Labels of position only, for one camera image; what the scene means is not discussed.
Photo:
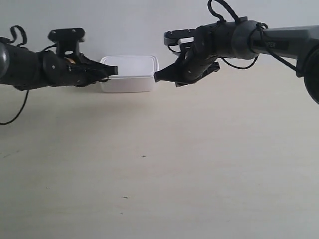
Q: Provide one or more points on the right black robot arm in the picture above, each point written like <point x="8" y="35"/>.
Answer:
<point x="295" y="47"/>

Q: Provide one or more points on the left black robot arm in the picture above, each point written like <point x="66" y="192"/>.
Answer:
<point x="27" y="70"/>

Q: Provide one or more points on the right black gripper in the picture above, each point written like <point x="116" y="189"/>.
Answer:
<point x="190" y="67"/>

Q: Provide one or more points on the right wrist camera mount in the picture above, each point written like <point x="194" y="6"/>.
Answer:
<point x="178" y="41"/>

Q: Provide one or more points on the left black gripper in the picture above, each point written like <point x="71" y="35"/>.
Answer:
<point x="89" y="70"/>

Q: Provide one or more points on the white lidded plastic container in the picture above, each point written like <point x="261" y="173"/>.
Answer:
<point x="135" y="73"/>

